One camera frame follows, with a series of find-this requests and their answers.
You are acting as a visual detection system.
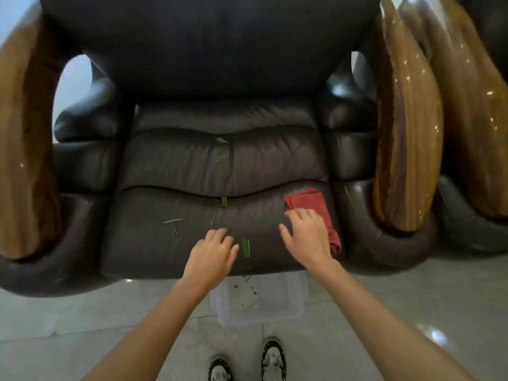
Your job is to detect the person's left hand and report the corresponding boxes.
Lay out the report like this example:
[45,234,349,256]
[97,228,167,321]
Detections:
[182,228,240,292]

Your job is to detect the person's right hand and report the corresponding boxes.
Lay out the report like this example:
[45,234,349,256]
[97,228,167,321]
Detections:
[279,208,343,274]

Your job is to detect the clear plastic bin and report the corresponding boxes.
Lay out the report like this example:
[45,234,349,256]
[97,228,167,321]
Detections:
[209,271,310,328]

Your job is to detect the person's right shoe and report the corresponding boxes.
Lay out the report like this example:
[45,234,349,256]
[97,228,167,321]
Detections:
[260,338,287,381]

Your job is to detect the glossy wooden armrest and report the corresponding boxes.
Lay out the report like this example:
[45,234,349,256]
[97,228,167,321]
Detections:
[372,0,445,233]
[0,2,64,260]
[398,0,508,219]

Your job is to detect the person's left shoe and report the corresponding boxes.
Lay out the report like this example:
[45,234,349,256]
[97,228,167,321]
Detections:
[207,356,234,381]

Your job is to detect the person's left forearm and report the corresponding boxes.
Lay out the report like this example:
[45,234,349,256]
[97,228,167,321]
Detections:
[81,275,217,381]

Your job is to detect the green leaves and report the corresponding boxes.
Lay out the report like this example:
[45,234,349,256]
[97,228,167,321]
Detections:
[162,137,251,259]

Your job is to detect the person's shoe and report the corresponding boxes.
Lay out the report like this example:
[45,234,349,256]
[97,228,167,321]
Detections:
[260,338,287,381]
[207,356,234,381]

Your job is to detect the red cloth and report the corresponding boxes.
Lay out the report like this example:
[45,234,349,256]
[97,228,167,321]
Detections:
[284,189,343,258]

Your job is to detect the person's right forearm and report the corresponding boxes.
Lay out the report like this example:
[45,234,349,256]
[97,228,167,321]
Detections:
[315,259,479,381]

